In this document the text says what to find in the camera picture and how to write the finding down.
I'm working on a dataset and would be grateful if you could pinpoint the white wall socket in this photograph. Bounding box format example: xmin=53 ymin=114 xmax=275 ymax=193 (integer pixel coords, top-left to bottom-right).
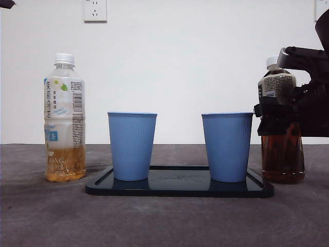
xmin=83 ymin=0 xmax=108 ymax=23
xmin=315 ymin=0 xmax=329 ymax=22

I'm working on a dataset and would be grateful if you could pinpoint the jasmine tea bottle white label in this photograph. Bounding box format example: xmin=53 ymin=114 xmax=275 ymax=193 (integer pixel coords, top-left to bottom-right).
xmin=42 ymin=53 xmax=87 ymax=183

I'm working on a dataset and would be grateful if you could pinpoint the dark tea bottle beige label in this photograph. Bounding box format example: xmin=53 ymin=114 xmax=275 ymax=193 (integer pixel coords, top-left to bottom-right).
xmin=258 ymin=55 xmax=306 ymax=184

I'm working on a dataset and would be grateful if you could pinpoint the blue ribbed plastic cup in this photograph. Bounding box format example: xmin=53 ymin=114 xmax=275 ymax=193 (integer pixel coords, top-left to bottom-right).
xmin=107 ymin=112 xmax=158 ymax=182
xmin=201 ymin=112 xmax=254 ymax=183

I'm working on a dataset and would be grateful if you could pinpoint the dark blue rectangular tray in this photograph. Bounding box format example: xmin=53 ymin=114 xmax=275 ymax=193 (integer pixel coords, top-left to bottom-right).
xmin=85 ymin=165 xmax=275 ymax=198

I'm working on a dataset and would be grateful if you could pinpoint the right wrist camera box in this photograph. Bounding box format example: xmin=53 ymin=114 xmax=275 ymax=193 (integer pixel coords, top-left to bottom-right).
xmin=276 ymin=47 xmax=326 ymax=70

